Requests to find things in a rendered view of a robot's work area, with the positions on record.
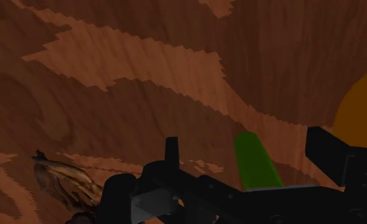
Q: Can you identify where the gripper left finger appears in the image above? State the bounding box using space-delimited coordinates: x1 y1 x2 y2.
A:
95 136 202 224

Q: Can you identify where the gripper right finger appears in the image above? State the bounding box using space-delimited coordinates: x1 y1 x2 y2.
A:
305 126 367 207

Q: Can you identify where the orange round object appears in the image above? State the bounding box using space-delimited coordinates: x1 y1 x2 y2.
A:
331 64 367 152

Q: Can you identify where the brown striped figure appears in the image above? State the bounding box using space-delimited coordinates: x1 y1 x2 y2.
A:
31 150 104 224

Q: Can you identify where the green cylinder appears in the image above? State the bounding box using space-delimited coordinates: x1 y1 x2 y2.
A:
233 131 284 191

